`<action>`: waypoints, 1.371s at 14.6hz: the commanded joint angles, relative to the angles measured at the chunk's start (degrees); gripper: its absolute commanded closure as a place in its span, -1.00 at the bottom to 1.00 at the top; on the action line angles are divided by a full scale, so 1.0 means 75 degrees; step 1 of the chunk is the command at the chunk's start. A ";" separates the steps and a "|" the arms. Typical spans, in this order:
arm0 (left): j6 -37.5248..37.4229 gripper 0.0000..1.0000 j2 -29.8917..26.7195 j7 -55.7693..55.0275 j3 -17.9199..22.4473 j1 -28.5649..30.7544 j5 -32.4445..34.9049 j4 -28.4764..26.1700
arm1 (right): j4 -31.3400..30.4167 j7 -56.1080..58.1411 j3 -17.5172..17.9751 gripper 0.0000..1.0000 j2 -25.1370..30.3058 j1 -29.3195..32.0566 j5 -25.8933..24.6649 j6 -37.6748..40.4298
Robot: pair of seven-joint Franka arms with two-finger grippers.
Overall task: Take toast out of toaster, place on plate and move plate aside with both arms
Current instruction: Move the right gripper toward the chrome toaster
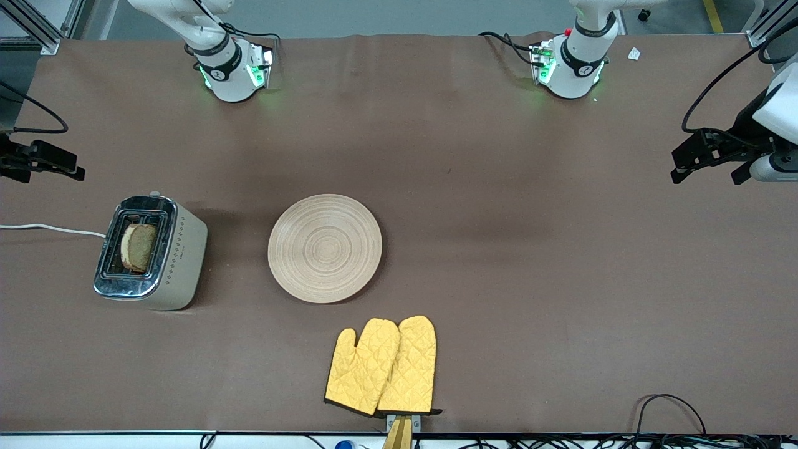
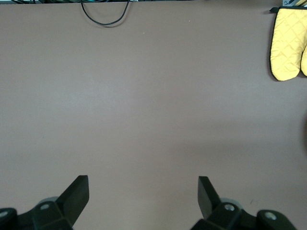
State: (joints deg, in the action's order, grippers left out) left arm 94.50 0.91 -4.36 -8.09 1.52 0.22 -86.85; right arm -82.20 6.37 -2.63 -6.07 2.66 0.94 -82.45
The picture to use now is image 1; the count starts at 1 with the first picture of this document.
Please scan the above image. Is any aluminium frame profile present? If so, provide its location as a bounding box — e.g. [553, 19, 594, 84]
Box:
[0, 0, 85, 55]
[745, 0, 798, 48]

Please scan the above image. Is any yellow quilted oven mitt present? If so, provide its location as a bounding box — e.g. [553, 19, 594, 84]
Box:
[377, 315, 443, 416]
[324, 318, 400, 417]

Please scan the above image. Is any black base cable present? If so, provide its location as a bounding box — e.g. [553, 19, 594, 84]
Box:
[221, 22, 281, 44]
[478, 31, 538, 67]

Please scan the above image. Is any white toaster power cord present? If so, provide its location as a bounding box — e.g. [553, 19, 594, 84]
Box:
[0, 223, 107, 239]

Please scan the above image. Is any beige chrome two-slot toaster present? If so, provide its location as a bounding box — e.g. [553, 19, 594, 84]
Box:
[94, 192, 208, 311]

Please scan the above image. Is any black looped floor cable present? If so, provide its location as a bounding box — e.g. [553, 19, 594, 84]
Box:
[635, 393, 709, 438]

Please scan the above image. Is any black left base cable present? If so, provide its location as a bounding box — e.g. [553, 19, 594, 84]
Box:
[478, 31, 538, 67]

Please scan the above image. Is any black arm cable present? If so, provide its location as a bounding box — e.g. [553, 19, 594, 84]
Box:
[0, 80, 69, 135]
[681, 17, 798, 133]

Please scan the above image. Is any wooden stand with metal bracket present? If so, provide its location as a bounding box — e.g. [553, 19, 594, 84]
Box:
[382, 413, 422, 449]

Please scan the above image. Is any black right base cable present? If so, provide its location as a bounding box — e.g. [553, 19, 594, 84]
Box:
[221, 22, 281, 44]

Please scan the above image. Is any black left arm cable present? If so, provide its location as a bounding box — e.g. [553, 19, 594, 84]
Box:
[681, 17, 798, 133]

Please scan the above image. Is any brown bread toast slice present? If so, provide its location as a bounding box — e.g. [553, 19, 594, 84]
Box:
[120, 223, 158, 273]

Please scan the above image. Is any round wooden plate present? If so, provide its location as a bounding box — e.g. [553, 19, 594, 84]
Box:
[267, 194, 383, 304]

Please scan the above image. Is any brown table cover mat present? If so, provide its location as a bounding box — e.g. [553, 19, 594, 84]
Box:
[0, 32, 798, 435]

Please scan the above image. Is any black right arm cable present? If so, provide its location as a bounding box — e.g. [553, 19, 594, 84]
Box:
[0, 80, 69, 135]

